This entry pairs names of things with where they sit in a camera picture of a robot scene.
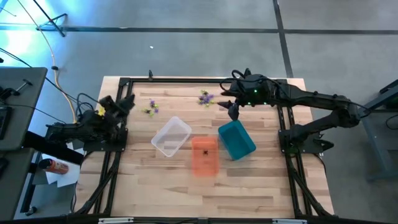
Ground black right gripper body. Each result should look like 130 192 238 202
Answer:
231 73 280 106

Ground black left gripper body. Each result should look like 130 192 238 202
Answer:
98 95 127 121

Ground teal plastic bin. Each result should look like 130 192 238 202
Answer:
217 119 257 161

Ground clear plastic bin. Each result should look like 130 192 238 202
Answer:
150 116 193 158

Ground orange plastic bin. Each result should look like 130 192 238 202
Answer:
190 136 221 178

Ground black beam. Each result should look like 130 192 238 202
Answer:
23 130 85 166

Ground orange spray can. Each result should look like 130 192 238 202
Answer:
37 157 70 175

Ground white paper sheets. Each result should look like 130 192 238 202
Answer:
41 141 81 188

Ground grey desk with keyboard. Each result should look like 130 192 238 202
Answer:
0 67 49 152

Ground black tripod stand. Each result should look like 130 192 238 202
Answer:
32 0 68 38

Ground black keyboard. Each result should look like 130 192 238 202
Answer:
0 105 13 141

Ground grey desk with mouse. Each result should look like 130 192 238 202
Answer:
0 147 35 222

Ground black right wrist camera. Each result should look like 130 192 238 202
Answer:
228 104 241 121

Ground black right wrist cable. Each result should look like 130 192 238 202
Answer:
220 68 280 91

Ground black metal table frame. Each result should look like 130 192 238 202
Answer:
68 76 335 218

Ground yellow cable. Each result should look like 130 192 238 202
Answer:
16 0 78 124

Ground black desk clamp handle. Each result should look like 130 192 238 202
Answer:
0 78 34 101

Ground black floor cable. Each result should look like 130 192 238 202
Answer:
0 47 96 113

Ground white bracket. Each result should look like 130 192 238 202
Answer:
98 217 134 224
272 218 308 224

